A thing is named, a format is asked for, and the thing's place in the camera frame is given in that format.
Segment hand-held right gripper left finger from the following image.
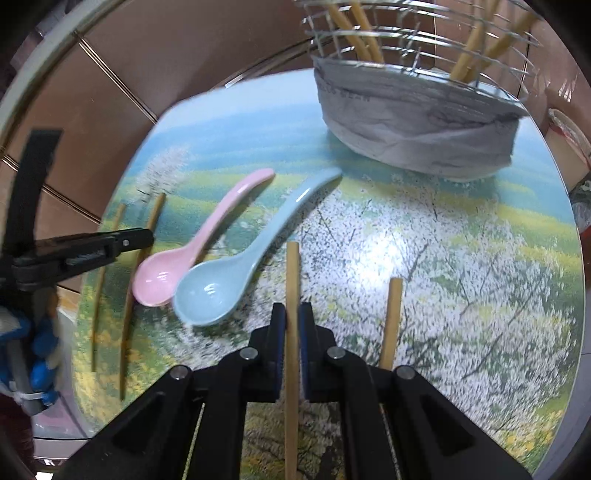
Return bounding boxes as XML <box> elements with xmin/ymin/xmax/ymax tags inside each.
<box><xmin>53</xmin><ymin>302</ymin><xmax>289</xmax><ymax>480</ymax></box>

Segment metal wire utensil holder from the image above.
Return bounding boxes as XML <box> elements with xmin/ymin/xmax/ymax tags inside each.
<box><xmin>295</xmin><ymin>0</ymin><xmax>543</xmax><ymax>107</ymax></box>

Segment pink ceramic spoon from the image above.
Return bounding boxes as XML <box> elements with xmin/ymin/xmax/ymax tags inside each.
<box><xmin>132</xmin><ymin>168</ymin><xmax>276</xmax><ymax>306</ymax></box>

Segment person's left hand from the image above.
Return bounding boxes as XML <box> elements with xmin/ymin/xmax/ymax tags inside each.
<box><xmin>0</xmin><ymin>286</ymin><xmax>63</xmax><ymax>409</ymax></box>

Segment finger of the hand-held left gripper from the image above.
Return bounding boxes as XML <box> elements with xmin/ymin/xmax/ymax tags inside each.
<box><xmin>11</xmin><ymin>227</ymin><xmax>154</xmax><ymax>289</ymax></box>

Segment grey wrap around holder base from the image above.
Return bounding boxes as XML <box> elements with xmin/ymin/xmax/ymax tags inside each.
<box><xmin>314</xmin><ymin>55</ymin><xmax>529</xmax><ymax>180</ymax></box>

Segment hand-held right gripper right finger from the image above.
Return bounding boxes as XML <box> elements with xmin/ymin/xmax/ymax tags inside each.
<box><xmin>298</xmin><ymin>302</ymin><xmax>532</xmax><ymax>480</ymax></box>

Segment light blue ceramic spoon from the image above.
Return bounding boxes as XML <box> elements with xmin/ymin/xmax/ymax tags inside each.
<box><xmin>173</xmin><ymin>167</ymin><xmax>343</xmax><ymax>327</ymax></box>

